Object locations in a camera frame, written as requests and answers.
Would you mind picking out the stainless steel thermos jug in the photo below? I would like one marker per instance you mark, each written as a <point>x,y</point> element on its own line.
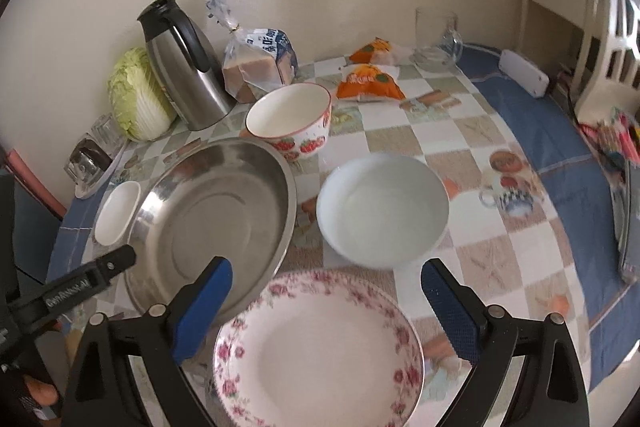
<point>190,77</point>

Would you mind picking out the orange snack packet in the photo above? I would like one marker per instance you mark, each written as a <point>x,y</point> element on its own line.
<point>372,52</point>
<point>365,84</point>

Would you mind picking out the person's left hand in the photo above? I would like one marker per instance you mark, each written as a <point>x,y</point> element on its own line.
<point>42,392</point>

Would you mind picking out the pink floral plate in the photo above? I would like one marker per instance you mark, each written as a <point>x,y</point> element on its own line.
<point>320,357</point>

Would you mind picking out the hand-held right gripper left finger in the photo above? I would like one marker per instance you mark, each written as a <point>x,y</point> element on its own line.
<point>205,307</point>

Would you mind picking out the bagged sliced bread loaf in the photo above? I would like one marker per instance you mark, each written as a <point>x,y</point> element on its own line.
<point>255,67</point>

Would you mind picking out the large stainless steel basin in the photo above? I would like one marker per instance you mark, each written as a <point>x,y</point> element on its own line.
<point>200,217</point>

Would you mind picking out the clear drinking glass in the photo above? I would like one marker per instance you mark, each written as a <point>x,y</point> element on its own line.
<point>109,132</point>

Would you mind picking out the white power strip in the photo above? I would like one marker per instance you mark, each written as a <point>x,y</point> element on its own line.
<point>522,74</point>

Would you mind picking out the white oval tray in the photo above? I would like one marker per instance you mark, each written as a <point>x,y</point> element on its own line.
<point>107,172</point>

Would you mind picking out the grey flat case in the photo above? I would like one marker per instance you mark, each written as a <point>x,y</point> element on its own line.
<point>629,227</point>

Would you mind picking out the colourful packets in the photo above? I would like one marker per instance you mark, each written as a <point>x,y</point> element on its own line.
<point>612,137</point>

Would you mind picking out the small white dish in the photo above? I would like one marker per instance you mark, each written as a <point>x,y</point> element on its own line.
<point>117,212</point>

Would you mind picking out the tall clear glass tumbler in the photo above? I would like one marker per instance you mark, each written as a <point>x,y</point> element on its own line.
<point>434,27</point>

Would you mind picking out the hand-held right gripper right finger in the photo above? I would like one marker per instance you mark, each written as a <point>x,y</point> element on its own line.
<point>450,312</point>

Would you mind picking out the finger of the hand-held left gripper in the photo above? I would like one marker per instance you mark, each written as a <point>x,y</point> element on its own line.
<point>80,284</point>

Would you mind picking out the plain white bowl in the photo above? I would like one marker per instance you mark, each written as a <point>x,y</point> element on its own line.
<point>385,207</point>

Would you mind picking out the strawberry print bowl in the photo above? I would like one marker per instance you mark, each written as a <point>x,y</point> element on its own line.
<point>287,112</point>

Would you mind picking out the napa cabbage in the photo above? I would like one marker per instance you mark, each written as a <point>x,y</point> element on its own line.
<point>135,102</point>

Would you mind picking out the red wooden rail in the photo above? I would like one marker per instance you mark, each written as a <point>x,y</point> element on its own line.
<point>35,182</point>

